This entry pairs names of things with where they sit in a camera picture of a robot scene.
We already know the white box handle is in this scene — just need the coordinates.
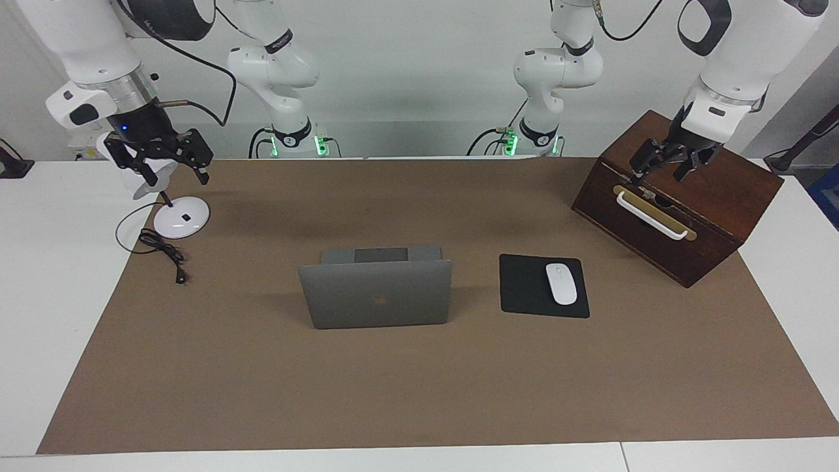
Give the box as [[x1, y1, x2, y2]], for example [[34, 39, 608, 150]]
[[616, 191, 689, 241]]

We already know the brown paper table mat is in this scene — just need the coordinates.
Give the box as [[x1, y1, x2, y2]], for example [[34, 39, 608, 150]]
[[36, 157, 839, 455]]

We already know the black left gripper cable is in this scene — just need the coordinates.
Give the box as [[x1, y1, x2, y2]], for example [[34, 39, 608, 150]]
[[593, 0, 664, 41]]

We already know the black mouse pad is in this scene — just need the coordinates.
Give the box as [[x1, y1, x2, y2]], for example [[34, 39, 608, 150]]
[[499, 254, 591, 319]]

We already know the black arm base cable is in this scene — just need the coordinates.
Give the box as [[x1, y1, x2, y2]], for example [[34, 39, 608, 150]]
[[248, 127, 276, 159], [467, 98, 528, 157]]

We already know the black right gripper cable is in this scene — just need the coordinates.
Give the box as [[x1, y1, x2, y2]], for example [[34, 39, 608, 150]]
[[118, 0, 237, 128]]

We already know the black stand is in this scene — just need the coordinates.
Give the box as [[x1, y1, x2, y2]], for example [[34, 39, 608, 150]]
[[766, 105, 839, 174]]

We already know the white computer mouse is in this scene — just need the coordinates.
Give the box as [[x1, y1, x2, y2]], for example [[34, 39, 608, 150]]
[[545, 263, 578, 306]]

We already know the white wall socket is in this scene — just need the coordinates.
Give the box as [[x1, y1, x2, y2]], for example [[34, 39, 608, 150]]
[[68, 127, 106, 162]]

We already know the brass box handle plate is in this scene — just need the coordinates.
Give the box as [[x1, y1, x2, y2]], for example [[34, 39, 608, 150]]
[[613, 185, 697, 241]]

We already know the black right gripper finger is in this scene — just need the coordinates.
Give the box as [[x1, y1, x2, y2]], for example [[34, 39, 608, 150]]
[[104, 134, 158, 189], [176, 129, 214, 184]]

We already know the dark brown wooden box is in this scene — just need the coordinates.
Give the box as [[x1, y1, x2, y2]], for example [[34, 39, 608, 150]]
[[571, 109, 785, 289]]

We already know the black left arm base cable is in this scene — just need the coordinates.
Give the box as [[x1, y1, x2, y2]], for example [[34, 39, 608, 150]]
[[467, 98, 528, 157]]

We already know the black clamp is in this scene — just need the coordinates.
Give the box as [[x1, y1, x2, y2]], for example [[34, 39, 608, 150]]
[[0, 139, 35, 179]]

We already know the white desk lamp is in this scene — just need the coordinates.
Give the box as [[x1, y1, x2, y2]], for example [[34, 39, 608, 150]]
[[97, 131, 211, 240]]

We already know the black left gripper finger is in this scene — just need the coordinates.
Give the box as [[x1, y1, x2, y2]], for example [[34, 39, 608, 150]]
[[674, 154, 705, 183], [629, 139, 669, 181]]

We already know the silver grey Apple laptop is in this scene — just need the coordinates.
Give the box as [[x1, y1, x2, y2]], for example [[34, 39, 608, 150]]
[[298, 245, 454, 330]]

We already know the blue object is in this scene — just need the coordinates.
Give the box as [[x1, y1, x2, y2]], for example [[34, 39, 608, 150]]
[[808, 164, 839, 231]]

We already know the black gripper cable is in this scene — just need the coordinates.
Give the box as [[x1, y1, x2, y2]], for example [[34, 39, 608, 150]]
[[593, 0, 664, 41], [118, 0, 237, 128]]

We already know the black right arm base cable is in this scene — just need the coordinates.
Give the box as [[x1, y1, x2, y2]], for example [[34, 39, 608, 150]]
[[248, 127, 276, 159]]

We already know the black lamp power cable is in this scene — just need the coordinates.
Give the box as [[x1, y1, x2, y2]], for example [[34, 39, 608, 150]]
[[115, 201, 189, 285]]

